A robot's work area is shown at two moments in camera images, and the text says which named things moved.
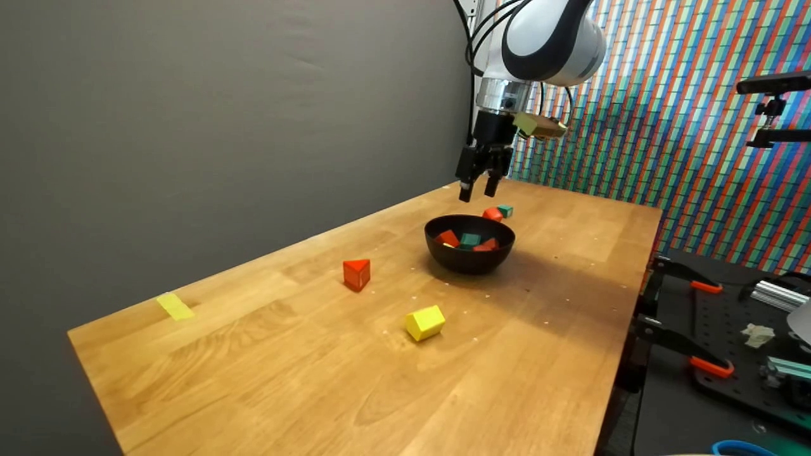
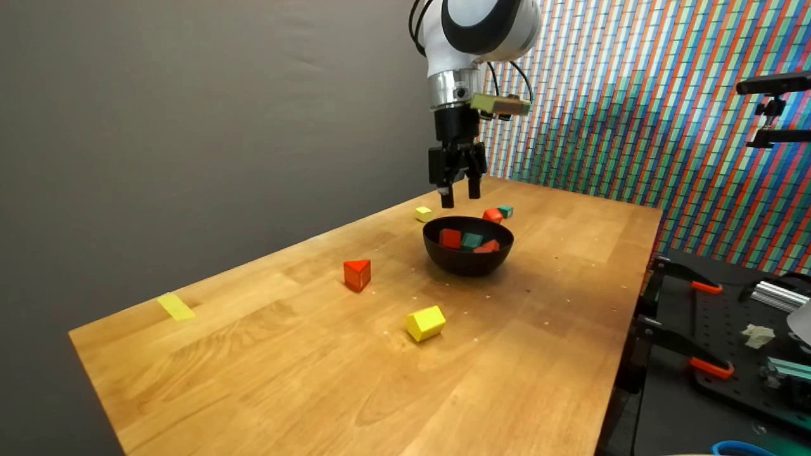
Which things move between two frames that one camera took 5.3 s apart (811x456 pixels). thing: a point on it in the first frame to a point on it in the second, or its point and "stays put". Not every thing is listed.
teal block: (471, 238) stays put
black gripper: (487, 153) to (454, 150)
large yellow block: (425, 321) stays put
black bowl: (470, 240) stays put
